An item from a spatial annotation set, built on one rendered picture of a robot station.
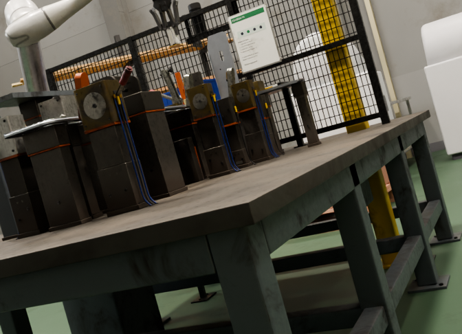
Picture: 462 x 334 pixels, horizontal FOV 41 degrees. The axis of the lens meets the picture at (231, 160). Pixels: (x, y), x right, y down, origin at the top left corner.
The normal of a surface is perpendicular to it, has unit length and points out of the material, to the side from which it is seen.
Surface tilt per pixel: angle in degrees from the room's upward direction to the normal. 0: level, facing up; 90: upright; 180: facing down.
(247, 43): 90
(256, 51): 90
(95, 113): 90
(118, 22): 90
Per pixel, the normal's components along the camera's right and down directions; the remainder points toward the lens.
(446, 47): -0.47, -0.03
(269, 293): 0.87, -0.23
